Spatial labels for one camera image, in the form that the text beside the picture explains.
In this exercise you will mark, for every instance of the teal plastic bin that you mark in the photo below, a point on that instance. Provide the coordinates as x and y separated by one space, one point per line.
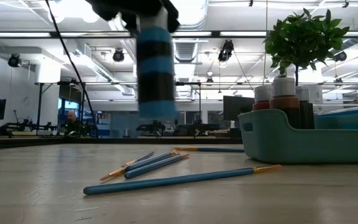
291 146

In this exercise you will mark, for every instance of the brown paint bottle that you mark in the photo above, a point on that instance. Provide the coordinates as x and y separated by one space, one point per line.
284 102

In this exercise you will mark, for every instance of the red paint bottle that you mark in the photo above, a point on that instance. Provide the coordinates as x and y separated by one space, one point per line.
262 96

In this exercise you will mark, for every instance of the black paint bottle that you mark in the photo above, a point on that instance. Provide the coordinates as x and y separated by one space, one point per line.
306 112

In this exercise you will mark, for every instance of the black background table frame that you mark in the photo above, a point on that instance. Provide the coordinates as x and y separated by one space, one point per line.
39 105

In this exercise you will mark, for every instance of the blue flat tray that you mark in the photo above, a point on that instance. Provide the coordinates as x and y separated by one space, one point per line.
353 112

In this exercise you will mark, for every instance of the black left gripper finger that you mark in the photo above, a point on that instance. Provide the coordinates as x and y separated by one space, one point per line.
131 21
172 17

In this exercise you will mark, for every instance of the black background robot arm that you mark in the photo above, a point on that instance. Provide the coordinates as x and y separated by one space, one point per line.
26 126

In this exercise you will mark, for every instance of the black hanging camera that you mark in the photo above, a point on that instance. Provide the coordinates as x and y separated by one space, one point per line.
340 56
226 49
118 55
14 60

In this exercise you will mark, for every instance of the silver ventilation duct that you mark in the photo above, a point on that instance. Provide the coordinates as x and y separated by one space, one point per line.
188 49

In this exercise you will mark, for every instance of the large black monitor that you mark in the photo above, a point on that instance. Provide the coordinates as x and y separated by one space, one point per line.
238 107

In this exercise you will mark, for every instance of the blue paint bottle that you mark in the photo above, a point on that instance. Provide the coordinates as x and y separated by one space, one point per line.
155 68

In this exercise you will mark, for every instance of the green artificial plant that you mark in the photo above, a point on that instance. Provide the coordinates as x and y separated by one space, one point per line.
303 37

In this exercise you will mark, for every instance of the person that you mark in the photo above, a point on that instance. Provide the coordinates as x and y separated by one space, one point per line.
71 119

